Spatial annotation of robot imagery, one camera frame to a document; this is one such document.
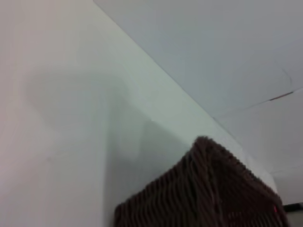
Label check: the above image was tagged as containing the dark woven plastic basket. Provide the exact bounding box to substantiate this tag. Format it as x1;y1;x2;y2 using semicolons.
114;135;289;227

